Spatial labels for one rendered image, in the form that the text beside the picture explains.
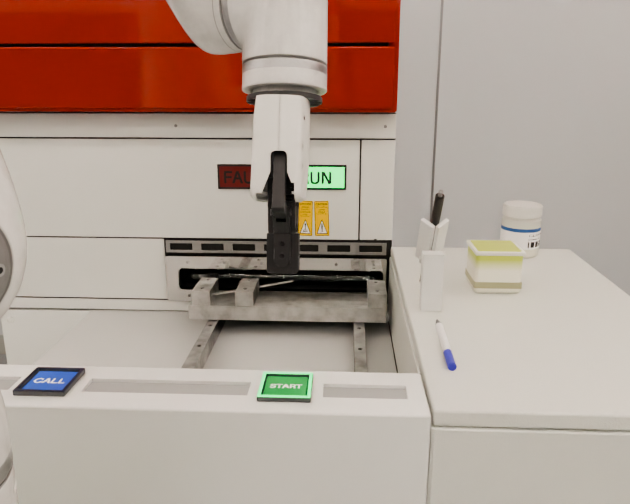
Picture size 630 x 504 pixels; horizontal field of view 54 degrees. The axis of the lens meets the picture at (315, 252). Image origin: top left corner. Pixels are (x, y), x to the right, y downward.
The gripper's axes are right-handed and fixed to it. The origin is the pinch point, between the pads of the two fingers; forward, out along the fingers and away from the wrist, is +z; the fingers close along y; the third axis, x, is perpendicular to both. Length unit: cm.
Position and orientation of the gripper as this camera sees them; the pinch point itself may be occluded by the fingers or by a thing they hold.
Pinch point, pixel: (283, 253)
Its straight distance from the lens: 62.5
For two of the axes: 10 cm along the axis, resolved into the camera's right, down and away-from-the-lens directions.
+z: -0.1, 10.0, 0.7
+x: 10.0, 0.1, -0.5
